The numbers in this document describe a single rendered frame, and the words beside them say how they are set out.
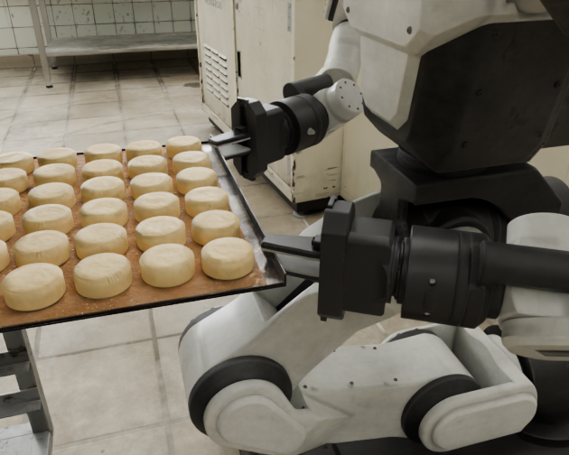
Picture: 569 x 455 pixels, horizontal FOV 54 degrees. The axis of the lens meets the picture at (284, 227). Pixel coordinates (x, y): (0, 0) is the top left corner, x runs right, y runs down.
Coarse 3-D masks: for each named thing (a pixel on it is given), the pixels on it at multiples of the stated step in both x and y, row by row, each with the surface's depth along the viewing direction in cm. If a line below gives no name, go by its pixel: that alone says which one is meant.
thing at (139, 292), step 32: (128, 192) 68; (128, 224) 61; (128, 256) 55; (0, 288) 50; (128, 288) 50; (160, 288) 50; (192, 288) 50; (224, 288) 50; (0, 320) 46; (32, 320) 46
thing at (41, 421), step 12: (12, 336) 91; (24, 336) 93; (12, 348) 92; (36, 372) 98; (24, 384) 96; (36, 384) 97; (48, 408) 104; (36, 420) 101; (48, 420) 102; (36, 432) 102
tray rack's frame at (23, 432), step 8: (24, 424) 103; (0, 432) 102; (8, 432) 102; (16, 432) 102; (24, 432) 102; (32, 432) 102; (40, 432) 102; (48, 432) 102; (0, 440) 100; (8, 440) 100; (16, 440) 100; (24, 440) 100; (32, 440) 101; (40, 440) 100; (48, 440) 100; (0, 448) 99; (8, 448) 99; (16, 448) 99; (24, 448) 99; (32, 448) 99; (40, 448) 99; (48, 448) 99
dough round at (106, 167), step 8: (104, 160) 72; (112, 160) 72; (88, 168) 70; (96, 168) 70; (104, 168) 70; (112, 168) 70; (120, 168) 70; (88, 176) 69; (96, 176) 68; (112, 176) 69; (120, 176) 70
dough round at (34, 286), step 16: (16, 272) 49; (32, 272) 49; (48, 272) 49; (16, 288) 46; (32, 288) 46; (48, 288) 47; (64, 288) 49; (16, 304) 46; (32, 304) 46; (48, 304) 47
